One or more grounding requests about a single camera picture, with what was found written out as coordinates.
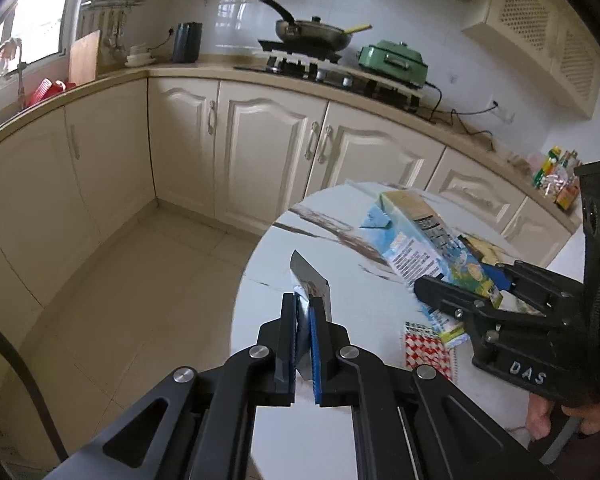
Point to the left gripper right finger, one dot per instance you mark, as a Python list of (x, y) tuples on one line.
[(410, 425)]

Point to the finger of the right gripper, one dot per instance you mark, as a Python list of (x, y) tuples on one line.
[(475, 311), (526, 279)]

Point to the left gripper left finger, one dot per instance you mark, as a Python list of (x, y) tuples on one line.
[(196, 425)]

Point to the yellow soup packet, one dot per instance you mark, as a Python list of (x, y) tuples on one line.
[(485, 251)]

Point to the milk carton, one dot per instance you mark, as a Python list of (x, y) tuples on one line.
[(414, 241)]

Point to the red checkered sachet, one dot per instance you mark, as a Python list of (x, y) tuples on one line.
[(423, 346)]

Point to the small yellow silver sachet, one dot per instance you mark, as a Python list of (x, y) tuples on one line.
[(307, 284)]

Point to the lower kitchen cabinets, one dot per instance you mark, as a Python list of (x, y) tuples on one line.
[(236, 147)]

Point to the kitchen window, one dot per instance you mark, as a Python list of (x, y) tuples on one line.
[(39, 24)]

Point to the round white marble table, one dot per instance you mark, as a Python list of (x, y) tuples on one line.
[(371, 302)]

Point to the condiment bottles group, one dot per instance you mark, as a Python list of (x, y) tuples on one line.
[(556, 179)]

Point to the green electric cooker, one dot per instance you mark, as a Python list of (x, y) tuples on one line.
[(396, 61)]

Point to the black gas stove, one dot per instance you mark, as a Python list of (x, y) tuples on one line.
[(322, 67)]

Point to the black wok with lid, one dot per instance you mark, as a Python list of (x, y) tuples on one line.
[(312, 32)]

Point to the black kettle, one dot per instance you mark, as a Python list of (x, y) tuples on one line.
[(187, 41)]

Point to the stacked white dishes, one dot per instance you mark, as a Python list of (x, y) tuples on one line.
[(139, 55)]

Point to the red dish rack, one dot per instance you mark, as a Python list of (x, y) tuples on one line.
[(47, 89)]

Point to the wooden cutting board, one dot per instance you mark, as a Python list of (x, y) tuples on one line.
[(83, 59)]

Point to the hanging utensil rack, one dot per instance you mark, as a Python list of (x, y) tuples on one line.
[(109, 17)]

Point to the sink faucet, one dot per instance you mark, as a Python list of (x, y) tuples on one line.
[(11, 62)]

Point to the wall power outlet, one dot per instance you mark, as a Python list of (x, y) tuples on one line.
[(502, 113)]

